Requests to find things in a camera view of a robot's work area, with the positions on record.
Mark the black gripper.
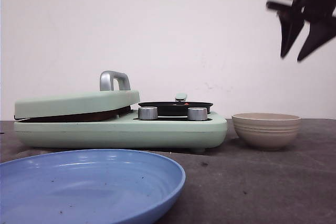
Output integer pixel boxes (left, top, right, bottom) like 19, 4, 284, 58
266, 0, 335, 61

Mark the beige ribbed bowl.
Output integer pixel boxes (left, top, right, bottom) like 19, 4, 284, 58
232, 113, 301, 150

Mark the mint green breakfast maker lid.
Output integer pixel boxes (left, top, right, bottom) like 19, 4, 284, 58
14, 70, 140, 122

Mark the mint green breakfast maker base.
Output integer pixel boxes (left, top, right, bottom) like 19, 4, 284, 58
14, 111, 227, 149

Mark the silver right control knob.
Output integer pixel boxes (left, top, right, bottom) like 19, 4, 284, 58
187, 107, 208, 121

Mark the silver control knob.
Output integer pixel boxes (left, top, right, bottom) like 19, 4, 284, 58
138, 106, 158, 120
187, 107, 208, 121

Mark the black round frying pan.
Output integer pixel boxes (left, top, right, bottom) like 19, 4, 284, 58
138, 93, 213, 116

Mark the silver left control knob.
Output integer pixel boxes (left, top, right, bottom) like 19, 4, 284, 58
138, 106, 158, 120

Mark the blue plastic plate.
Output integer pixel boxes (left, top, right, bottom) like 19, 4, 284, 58
1, 150, 186, 223

